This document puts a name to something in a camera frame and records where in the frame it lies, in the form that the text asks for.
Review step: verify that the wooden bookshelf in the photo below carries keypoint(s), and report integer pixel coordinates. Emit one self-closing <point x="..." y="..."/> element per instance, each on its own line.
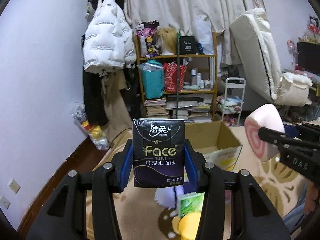
<point x="212" y="72"/>

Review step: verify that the stack of books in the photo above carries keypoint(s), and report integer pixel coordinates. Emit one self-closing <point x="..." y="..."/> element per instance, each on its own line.
<point x="156" y="108"/>
<point x="190" y="111"/>

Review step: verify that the green pole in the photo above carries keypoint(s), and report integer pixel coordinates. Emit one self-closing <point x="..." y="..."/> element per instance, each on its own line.
<point x="178" y="72"/>

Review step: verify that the black Face tissue pack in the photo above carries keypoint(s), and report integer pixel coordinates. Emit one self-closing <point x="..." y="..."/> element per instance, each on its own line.
<point x="158" y="152"/>

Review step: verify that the purple white plush doll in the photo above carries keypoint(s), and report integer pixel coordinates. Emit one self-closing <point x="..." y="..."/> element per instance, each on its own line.
<point x="167" y="197"/>

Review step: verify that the stack of books left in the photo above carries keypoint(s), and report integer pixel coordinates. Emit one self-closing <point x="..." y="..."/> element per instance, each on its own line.
<point x="156" y="108"/>

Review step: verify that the green tissue pack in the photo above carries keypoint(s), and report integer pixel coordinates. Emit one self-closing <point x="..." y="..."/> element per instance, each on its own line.
<point x="189" y="203"/>

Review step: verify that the yellow plush toy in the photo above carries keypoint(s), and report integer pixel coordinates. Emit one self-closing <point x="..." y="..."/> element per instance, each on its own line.
<point x="187" y="226"/>

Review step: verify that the blonde wig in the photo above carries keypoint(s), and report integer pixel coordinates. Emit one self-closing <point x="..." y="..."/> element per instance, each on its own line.
<point x="167" y="38"/>

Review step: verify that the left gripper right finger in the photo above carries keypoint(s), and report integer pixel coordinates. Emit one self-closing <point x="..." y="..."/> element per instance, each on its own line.
<point x="253" y="216"/>

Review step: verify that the black box number 40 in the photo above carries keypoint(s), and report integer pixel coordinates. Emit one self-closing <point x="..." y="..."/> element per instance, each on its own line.
<point x="187" y="45"/>

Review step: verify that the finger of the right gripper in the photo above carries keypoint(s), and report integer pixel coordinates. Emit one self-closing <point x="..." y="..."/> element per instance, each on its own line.
<point x="277" y="138"/>

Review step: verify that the person right hand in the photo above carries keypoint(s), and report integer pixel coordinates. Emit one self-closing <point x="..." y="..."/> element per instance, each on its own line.
<point x="311" y="198"/>

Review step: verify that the white puffer jacket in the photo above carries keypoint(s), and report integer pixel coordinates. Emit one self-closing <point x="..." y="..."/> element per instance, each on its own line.
<point x="108" y="44"/>

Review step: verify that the pink swirl roll cushion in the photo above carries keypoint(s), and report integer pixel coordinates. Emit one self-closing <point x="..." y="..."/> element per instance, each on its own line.
<point x="265" y="116"/>

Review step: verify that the purple anime print bag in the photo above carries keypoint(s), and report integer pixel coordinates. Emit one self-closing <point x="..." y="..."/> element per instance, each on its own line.
<point x="147" y="36"/>

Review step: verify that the white rolling cart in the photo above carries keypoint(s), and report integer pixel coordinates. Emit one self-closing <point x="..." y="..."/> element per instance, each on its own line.
<point x="230" y="104"/>

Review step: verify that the cream folded mattress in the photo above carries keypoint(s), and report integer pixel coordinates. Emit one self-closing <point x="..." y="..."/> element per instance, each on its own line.
<point x="259" y="57"/>

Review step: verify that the beige trench coat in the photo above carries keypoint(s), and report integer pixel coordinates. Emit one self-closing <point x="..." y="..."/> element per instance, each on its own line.
<point x="114" y="105"/>

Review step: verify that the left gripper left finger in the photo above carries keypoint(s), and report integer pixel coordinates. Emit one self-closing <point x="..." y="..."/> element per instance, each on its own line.
<point x="64" y="214"/>

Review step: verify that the teal bag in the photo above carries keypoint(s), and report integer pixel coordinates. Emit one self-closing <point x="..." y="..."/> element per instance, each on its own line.
<point x="152" y="73"/>

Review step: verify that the plastic bag with toys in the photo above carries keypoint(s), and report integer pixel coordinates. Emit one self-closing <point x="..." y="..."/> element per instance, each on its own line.
<point x="94" y="132"/>

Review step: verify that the wall socket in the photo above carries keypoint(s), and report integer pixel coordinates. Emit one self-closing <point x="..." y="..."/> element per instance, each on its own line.
<point x="14" y="186"/>

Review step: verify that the cardboard box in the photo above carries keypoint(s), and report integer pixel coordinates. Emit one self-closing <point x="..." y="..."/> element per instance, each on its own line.
<point x="216" y="142"/>

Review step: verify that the red gift bag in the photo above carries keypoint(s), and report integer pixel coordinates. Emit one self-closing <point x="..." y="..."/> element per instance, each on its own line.
<point x="170" y="76"/>

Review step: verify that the stack of books right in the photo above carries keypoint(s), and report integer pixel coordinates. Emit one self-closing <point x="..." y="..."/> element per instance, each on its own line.
<point x="190" y="111"/>

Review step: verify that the white curtain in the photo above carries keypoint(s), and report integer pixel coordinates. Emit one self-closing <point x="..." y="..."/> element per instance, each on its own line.
<point x="183" y="14"/>

